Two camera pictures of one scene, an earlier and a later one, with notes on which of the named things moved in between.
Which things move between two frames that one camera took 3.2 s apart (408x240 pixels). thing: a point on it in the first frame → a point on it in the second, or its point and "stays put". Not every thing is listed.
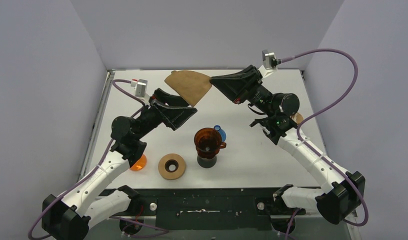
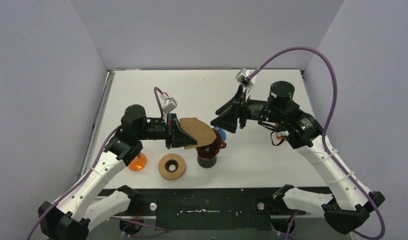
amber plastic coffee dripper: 208,142 stays put
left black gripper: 161,110 → 170,130
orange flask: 140,164 stays put
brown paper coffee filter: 192,85 → 199,129
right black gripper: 238,86 → 227,119
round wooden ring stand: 171,166 stays put
